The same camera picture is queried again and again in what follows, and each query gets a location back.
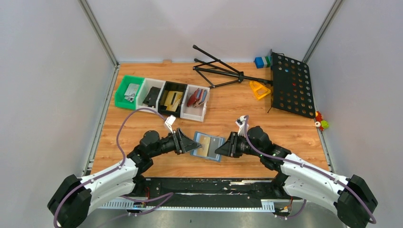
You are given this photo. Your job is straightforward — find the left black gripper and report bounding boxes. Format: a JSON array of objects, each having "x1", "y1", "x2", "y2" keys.
[{"x1": 150, "y1": 128, "x2": 202, "y2": 158}]

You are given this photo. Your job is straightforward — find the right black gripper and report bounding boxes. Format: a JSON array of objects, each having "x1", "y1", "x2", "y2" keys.
[{"x1": 215, "y1": 132, "x2": 262, "y2": 159}]

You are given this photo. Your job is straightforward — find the blue card holder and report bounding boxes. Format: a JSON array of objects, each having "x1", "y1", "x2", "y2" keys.
[
  {"x1": 193, "y1": 90, "x2": 208, "y2": 107},
  {"x1": 190, "y1": 131, "x2": 226, "y2": 162}
]

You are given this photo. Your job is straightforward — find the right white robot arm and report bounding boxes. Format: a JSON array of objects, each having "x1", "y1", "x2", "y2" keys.
[{"x1": 215, "y1": 126, "x2": 378, "y2": 228}]

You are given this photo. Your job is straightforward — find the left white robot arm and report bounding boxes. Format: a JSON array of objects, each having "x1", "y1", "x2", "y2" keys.
[{"x1": 47, "y1": 128, "x2": 202, "y2": 228}]

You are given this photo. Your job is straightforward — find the white bin with card holders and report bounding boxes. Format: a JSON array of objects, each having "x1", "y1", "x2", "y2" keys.
[{"x1": 180, "y1": 84, "x2": 210, "y2": 122}]

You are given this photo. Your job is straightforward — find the red card holder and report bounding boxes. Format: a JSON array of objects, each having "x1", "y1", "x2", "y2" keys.
[{"x1": 186, "y1": 88, "x2": 201, "y2": 107}]

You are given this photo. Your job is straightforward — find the gold cards stack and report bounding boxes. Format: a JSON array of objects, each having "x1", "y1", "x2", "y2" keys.
[{"x1": 164, "y1": 91, "x2": 183, "y2": 112}]

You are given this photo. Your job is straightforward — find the black cards stack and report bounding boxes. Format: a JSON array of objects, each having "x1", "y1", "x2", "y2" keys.
[{"x1": 143, "y1": 86, "x2": 161, "y2": 108}]

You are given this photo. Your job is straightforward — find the white bin with black cards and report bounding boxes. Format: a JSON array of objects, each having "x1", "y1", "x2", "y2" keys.
[{"x1": 135, "y1": 78, "x2": 166, "y2": 111}]

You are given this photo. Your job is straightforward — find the silver cards stack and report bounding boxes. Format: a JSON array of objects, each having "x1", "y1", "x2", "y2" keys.
[{"x1": 124, "y1": 83, "x2": 140, "y2": 102}]

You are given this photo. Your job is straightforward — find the black plastic bin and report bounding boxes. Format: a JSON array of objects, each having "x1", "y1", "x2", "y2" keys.
[{"x1": 157, "y1": 81, "x2": 187, "y2": 117}]

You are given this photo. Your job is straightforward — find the yellow triangle toy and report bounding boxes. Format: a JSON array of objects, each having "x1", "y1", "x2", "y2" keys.
[{"x1": 249, "y1": 81, "x2": 271, "y2": 100}]

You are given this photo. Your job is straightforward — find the black folded tripod stand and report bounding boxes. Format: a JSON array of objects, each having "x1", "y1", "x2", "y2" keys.
[{"x1": 192, "y1": 45, "x2": 273, "y2": 88}]

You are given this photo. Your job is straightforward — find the green plastic bin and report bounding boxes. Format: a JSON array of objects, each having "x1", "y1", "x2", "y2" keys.
[{"x1": 115, "y1": 75, "x2": 144, "y2": 110}]

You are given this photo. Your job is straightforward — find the black perforated music desk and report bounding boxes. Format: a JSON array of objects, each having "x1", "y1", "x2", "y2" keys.
[{"x1": 270, "y1": 52, "x2": 316, "y2": 119}]

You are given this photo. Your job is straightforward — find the blue green toy blocks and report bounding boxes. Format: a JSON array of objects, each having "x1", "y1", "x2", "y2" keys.
[{"x1": 254, "y1": 56, "x2": 272, "y2": 68}]

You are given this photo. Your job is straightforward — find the colourful toy pile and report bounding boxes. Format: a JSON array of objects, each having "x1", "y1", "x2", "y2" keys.
[{"x1": 315, "y1": 111, "x2": 329, "y2": 132}]

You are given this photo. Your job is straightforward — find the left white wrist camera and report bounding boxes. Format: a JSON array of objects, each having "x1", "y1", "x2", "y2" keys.
[{"x1": 164, "y1": 115, "x2": 176, "y2": 133}]

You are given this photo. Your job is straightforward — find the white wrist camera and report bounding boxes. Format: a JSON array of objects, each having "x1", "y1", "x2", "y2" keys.
[
  {"x1": 164, "y1": 115, "x2": 176, "y2": 133},
  {"x1": 235, "y1": 115, "x2": 249, "y2": 136}
]

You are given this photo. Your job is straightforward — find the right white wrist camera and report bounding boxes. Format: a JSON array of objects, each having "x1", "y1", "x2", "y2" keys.
[{"x1": 235, "y1": 115, "x2": 249, "y2": 136}]

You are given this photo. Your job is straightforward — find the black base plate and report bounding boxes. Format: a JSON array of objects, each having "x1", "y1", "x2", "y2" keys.
[{"x1": 128, "y1": 177, "x2": 297, "y2": 209}]

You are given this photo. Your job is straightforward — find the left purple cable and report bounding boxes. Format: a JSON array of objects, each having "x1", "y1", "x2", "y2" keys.
[{"x1": 53, "y1": 107, "x2": 167, "y2": 228}]

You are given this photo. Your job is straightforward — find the purple cable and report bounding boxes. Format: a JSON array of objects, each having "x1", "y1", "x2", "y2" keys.
[
  {"x1": 244, "y1": 115, "x2": 377, "y2": 225},
  {"x1": 53, "y1": 107, "x2": 167, "y2": 228}
]

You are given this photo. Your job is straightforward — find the white slotted cable duct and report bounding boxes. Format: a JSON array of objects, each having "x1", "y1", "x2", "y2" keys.
[{"x1": 100, "y1": 200, "x2": 275, "y2": 212}]

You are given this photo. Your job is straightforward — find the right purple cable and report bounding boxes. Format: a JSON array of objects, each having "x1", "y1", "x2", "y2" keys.
[{"x1": 244, "y1": 115, "x2": 377, "y2": 225}]

